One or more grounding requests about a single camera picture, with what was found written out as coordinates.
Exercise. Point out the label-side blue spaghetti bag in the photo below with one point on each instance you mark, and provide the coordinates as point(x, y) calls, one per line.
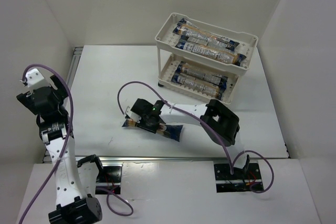
point(212, 90)

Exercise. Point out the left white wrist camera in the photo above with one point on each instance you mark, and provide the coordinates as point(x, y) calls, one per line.
point(34, 80)

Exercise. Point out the white two-tier shelf cart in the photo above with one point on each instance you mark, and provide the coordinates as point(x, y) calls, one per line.
point(166, 40)

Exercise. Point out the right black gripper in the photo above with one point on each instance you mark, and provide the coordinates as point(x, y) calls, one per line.
point(143, 125)

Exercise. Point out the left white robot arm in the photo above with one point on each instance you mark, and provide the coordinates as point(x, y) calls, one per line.
point(75, 196)

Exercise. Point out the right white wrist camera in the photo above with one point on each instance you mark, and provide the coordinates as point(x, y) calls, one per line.
point(131, 115)

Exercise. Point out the long yellow spaghetti bag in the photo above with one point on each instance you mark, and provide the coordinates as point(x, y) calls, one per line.
point(199, 73)

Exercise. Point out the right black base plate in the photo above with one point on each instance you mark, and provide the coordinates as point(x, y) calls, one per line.
point(238, 182)

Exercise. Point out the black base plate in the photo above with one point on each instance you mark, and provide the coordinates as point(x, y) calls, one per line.
point(110, 178)
point(238, 182)

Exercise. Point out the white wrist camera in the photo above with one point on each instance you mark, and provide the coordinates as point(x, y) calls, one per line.
point(131, 115)
point(34, 80)

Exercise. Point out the yellow blue spaghetti bag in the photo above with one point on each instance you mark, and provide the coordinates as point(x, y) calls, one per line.
point(169, 131)

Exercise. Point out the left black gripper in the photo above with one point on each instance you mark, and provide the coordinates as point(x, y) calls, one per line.
point(27, 99)

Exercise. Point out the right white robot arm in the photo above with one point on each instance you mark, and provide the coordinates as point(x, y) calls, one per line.
point(217, 120)

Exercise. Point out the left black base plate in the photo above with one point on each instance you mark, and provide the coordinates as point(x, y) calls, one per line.
point(110, 178)

